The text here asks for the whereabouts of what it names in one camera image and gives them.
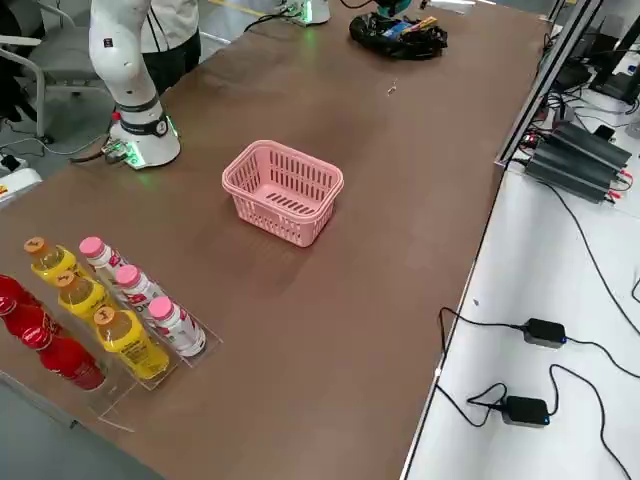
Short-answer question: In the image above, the long yellow snack packet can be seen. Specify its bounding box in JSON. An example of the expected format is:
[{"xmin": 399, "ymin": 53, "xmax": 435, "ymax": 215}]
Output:
[{"xmin": 399, "ymin": 16, "xmax": 437, "ymax": 34}]

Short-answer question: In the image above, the pink plastic basket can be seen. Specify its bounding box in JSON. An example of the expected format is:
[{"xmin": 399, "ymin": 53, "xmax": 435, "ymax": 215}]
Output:
[{"xmin": 221, "ymin": 140, "xmax": 345, "ymax": 249}]

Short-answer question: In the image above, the black plastic bag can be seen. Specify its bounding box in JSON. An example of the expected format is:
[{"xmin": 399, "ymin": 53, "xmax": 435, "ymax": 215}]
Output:
[{"xmin": 348, "ymin": 13, "xmax": 449, "ymax": 60}]

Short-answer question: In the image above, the white bottle with pink label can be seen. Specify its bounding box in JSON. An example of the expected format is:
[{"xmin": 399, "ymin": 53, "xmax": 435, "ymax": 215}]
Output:
[
  {"xmin": 113, "ymin": 264, "xmax": 166, "ymax": 314},
  {"xmin": 78, "ymin": 236, "xmax": 126, "ymax": 286},
  {"xmin": 147, "ymin": 295, "xmax": 208, "ymax": 358}
]

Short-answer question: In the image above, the yellow drink bottle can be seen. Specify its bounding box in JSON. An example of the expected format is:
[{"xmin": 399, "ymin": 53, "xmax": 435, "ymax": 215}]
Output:
[
  {"xmin": 92, "ymin": 307, "xmax": 171, "ymax": 380},
  {"xmin": 52, "ymin": 271, "xmax": 119, "ymax": 321}
]

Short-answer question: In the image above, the person's leg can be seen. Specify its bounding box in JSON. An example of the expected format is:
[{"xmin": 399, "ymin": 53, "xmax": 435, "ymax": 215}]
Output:
[{"xmin": 142, "ymin": 32, "xmax": 202, "ymax": 96}]

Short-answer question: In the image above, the black power adaptor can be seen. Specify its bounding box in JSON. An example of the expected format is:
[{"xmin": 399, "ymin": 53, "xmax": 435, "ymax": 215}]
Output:
[
  {"xmin": 522, "ymin": 318, "xmax": 569, "ymax": 349},
  {"xmin": 501, "ymin": 395, "xmax": 550, "ymax": 429}
]

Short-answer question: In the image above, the black power brick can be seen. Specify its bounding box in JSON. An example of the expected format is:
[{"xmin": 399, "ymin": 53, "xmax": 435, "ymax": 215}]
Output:
[
  {"xmin": 523, "ymin": 149, "xmax": 621, "ymax": 205},
  {"xmin": 542, "ymin": 122, "xmax": 634, "ymax": 174}
]

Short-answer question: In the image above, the person's torso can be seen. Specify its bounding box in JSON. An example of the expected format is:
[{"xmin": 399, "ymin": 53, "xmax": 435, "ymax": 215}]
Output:
[{"xmin": 148, "ymin": 0, "xmax": 200, "ymax": 51}]

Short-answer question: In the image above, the clear acrylic bottle stand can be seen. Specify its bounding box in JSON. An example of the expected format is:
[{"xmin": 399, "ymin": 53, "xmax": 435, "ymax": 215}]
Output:
[{"xmin": 0, "ymin": 234, "xmax": 225, "ymax": 434}]

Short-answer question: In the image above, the yellow flat object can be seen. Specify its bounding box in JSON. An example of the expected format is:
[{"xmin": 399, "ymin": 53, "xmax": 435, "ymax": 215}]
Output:
[{"xmin": 23, "ymin": 237, "xmax": 81, "ymax": 286}]

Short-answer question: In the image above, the red drink bottle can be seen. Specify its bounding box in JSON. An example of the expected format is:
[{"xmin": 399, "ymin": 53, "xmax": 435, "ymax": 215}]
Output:
[
  {"xmin": 0, "ymin": 298, "xmax": 57, "ymax": 346},
  {"xmin": 22, "ymin": 327, "xmax": 108, "ymax": 392},
  {"xmin": 0, "ymin": 273, "xmax": 32, "ymax": 307}
]

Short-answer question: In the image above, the white control box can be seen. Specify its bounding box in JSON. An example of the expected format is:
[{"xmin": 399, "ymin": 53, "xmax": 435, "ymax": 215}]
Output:
[{"xmin": 0, "ymin": 167, "xmax": 44, "ymax": 210}]

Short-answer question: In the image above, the grey office chair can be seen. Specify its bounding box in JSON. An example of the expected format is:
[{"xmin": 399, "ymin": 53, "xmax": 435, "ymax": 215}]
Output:
[{"xmin": 0, "ymin": 0, "xmax": 109, "ymax": 144}]

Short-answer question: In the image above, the black computer monitor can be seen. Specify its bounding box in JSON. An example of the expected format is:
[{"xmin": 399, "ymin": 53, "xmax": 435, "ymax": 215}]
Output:
[{"xmin": 588, "ymin": 19, "xmax": 640, "ymax": 105}]

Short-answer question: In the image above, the black adaptor cable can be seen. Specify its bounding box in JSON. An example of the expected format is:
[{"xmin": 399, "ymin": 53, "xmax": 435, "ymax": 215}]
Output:
[
  {"xmin": 434, "ymin": 382, "xmax": 509, "ymax": 429},
  {"xmin": 547, "ymin": 363, "xmax": 634, "ymax": 480},
  {"xmin": 438, "ymin": 307, "xmax": 526, "ymax": 359},
  {"xmin": 563, "ymin": 339, "xmax": 640, "ymax": 379}
]

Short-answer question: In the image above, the black arm base cable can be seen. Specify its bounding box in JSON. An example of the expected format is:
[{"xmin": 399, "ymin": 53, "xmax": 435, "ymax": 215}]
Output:
[
  {"xmin": 69, "ymin": 144, "xmax": 124, "ymax": 165},
  {"xmin": 243, "ymin": 9, "xmax": 294, "ymax": 32}
]

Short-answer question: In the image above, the black cable bundle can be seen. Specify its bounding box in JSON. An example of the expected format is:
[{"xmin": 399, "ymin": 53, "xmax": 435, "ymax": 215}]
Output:
[{"xmin": 519, "ymin": 84, "xmax": 591, "ymax": 151}]

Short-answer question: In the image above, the black power brick cable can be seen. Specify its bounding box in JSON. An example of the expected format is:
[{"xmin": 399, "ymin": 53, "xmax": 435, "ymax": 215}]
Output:
[{"xmin": 542, "ymin": 180, "xmax": 640, "ymax": 335}]

